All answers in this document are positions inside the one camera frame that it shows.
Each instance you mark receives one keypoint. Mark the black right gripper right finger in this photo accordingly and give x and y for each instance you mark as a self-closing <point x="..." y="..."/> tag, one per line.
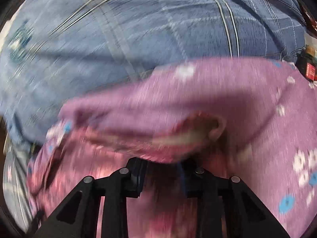
<point x="226" y="207"/>

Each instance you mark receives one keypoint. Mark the grey plaid cloth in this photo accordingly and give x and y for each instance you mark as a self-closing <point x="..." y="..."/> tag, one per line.
<point x="15" y="191"/>

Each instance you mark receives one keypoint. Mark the blue plaid bed sheet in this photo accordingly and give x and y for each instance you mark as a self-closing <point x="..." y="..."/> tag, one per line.
<point x="54" y="50"/>

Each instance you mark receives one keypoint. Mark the small dark bottle red label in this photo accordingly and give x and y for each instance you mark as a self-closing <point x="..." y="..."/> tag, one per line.
<point x="306" y="63"/>

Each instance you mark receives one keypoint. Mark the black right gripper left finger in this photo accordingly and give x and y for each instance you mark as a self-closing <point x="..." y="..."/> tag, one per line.
<point x="97" y="203"/>

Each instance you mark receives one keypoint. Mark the pink floral paisley garment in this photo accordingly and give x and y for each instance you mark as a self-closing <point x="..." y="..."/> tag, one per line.
<point x="73" y="152"/>

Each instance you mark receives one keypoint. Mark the purple flowered cloth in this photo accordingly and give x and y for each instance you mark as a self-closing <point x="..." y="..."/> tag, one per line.
<point x="270" y="114"/>

